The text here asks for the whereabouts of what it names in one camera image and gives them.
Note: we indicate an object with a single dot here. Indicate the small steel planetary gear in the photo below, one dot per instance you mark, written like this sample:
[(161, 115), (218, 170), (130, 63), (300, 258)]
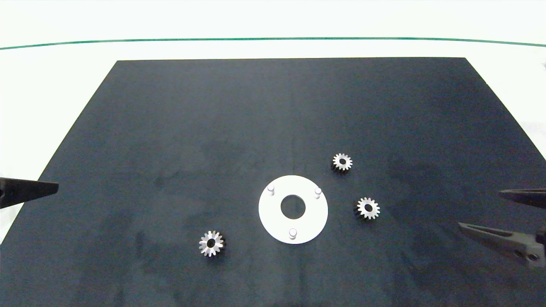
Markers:
[(337, 162), (373, 209), (205, 244)]

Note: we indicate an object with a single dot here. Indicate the round white pin plate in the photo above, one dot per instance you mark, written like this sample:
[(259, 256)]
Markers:
[(273, 217)]

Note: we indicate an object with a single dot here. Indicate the dark rectangular mat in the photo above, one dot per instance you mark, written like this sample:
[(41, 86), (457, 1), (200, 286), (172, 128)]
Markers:
[(256, 106)]

